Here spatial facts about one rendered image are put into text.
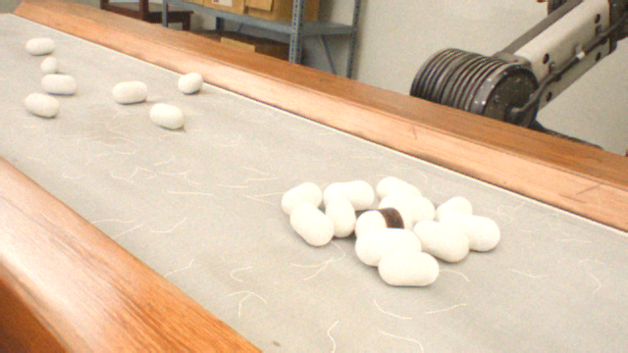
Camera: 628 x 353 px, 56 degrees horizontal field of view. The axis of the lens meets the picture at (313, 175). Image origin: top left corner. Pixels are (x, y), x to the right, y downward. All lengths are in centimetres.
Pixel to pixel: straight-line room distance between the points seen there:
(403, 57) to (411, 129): 235
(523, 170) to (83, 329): 36
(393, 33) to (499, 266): 259
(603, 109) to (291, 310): 226
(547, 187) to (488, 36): 219
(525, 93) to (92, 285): 65
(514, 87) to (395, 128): 27
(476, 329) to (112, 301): 17
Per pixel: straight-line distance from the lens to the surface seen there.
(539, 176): 50
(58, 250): 30
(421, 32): 284
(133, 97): 62
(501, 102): 78
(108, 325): 24
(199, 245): 35
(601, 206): 48
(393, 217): 36
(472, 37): 270
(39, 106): 58
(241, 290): 31
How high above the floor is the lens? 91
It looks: 21 degrees down
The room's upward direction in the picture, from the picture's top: 6 degrees clockwise
